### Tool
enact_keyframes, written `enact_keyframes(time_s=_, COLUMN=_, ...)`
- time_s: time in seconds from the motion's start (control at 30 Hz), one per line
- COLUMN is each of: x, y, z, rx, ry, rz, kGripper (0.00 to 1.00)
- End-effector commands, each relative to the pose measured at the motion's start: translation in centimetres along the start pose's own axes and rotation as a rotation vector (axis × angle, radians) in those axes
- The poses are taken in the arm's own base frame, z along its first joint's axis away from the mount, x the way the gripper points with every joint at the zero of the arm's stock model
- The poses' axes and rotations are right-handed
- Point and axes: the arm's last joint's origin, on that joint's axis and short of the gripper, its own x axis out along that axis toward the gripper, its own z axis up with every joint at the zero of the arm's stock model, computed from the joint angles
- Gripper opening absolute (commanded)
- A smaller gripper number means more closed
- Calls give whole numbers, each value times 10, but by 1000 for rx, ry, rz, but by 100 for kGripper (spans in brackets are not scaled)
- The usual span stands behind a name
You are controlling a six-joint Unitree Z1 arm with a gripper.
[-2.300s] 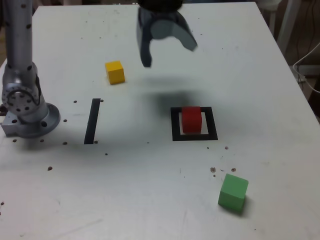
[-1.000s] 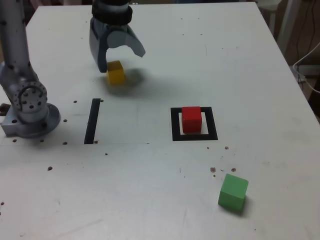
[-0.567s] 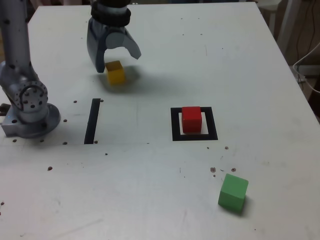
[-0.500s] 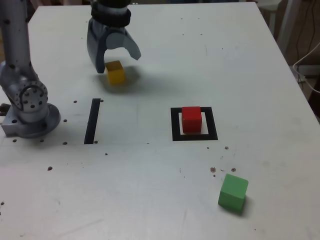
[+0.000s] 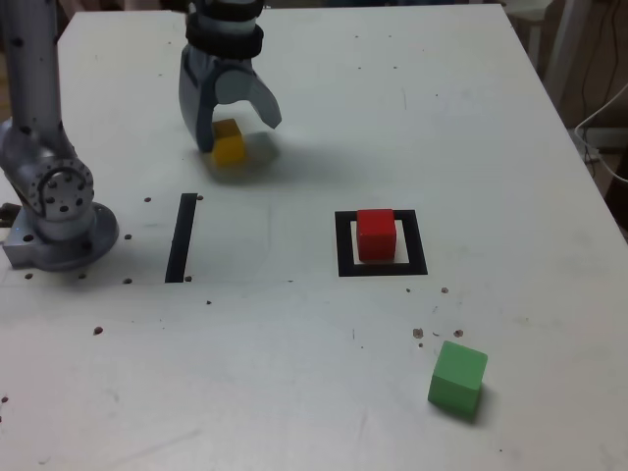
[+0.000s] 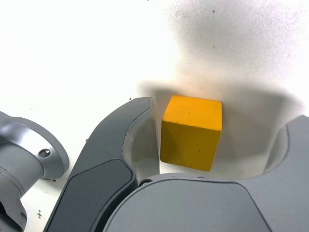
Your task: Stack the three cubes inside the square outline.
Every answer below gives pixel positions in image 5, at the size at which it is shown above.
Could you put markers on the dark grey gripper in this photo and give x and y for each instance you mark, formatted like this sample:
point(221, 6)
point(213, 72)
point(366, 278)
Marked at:
point(235, 64)

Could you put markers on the yellow cube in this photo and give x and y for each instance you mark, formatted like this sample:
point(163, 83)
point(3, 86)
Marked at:
point(230, 149)

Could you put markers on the red cube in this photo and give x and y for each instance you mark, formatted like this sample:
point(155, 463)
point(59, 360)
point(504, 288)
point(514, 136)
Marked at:
point(375, 235)

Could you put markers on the green cube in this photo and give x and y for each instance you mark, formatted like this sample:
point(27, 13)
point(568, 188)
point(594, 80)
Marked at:
point(456, 378)

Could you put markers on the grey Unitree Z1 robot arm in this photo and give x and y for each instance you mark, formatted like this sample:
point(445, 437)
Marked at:
point(34, 73)

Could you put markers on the black tape square outline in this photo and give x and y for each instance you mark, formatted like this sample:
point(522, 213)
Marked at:
point(417, 245)

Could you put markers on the black tape strip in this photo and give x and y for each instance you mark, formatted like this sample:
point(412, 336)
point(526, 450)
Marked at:
point(180, 235)

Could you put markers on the white stool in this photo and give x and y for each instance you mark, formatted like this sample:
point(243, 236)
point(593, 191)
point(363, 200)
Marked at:
point(527, 10)

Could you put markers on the white furniture leg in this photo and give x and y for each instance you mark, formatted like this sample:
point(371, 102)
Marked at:
point(564, 39)

